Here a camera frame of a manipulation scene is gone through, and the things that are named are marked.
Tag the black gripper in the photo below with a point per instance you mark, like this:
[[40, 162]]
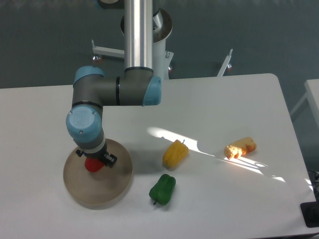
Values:
[[99, 153]]

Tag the red bell pepper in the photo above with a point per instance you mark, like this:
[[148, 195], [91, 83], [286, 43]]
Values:
[[93, 164]]

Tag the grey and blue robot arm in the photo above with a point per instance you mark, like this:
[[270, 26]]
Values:
[[138, 87]]

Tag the round beige plate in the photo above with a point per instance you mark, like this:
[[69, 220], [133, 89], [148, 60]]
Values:
[[101, 189]]

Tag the green bell pepper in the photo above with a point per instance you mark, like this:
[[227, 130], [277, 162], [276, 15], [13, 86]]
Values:
[[162, 191]]

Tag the yellow bell pepper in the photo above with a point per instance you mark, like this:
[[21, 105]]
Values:
[[175, 154]]

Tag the fried chicken toy piece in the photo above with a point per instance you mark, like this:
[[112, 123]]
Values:
[[240, 147]]

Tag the black device at table edge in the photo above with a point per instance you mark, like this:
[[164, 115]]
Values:
[[310, 212]]

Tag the white side table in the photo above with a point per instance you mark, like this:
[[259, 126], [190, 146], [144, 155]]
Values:
[[309, 98]]

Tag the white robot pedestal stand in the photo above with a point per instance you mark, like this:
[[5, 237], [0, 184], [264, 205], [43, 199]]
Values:
[[161, 57]]

